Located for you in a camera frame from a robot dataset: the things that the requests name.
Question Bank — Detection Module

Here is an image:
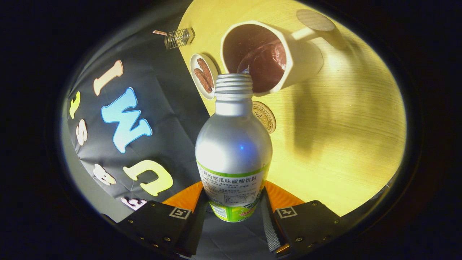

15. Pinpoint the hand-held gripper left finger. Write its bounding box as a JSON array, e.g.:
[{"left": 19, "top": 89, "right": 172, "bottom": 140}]
[{"left": 115, "top": 181, "right": 210, "bottom": 257}]

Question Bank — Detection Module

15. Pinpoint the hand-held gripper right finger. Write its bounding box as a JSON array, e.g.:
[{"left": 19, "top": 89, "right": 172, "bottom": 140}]
[{"left": 260, "top": 181, "right": 341, "bottom": 257}]

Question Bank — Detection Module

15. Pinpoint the silver bottle with green label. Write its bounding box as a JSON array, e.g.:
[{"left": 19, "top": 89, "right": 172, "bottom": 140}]
[{"left": 195, "top": 74, "right": 273, "bottom": 222}]

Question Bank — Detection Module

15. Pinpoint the round brown coaster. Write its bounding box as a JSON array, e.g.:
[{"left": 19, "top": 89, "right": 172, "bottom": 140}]
[{"left": 252, "top": 101, "right": 276, "bottom": 134}]

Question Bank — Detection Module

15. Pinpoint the cream cup with wooden handle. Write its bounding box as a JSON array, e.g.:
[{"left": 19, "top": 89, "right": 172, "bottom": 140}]
[{"left": 221, "top": 9, "right": 347, "bottom": 97}]

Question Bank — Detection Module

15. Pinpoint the black backdrop cloth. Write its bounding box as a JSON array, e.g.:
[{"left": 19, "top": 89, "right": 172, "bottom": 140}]
[{"left": 61, "top": 22, "right": 275, "bottom": 260}]

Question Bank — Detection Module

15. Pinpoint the wooden table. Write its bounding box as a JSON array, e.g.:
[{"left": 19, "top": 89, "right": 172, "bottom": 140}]
[{"left": 178, "top": 0, "right": 407, "bottom": 217}]

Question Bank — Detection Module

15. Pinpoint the brown sausage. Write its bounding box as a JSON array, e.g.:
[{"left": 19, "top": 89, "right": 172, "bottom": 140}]
[
  {"left": 194, "top": 68, "right": 213, "bottom": 94},
  {"left": 197, "top": 58, "right": 214, "bottom": 87}
]

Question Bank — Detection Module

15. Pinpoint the white oval plate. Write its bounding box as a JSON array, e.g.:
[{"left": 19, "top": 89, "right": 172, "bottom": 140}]
[{"left": 190, "top": 53, "right": 219, "bottom": 100}]

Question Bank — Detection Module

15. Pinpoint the wire mesh holder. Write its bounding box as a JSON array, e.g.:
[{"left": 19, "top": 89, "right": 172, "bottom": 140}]
[{"left": 165, "top": 27, "right": 196, "bottom": 50}]

